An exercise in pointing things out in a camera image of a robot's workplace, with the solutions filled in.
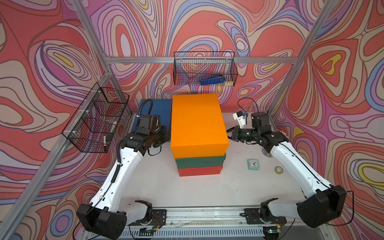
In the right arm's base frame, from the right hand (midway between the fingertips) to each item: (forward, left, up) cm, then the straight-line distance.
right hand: (222, 138), depth 73 cm
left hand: (+3, +24, +2) cm, 25 cm away
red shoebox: (-8, +19, -22) cm, 30 cm away
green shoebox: (-8, +11, -9) cm, 17 cm away
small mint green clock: (-3, -22, -25) cm, 33 cm away
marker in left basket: (-2, +58, +2) cm, 58 cm away
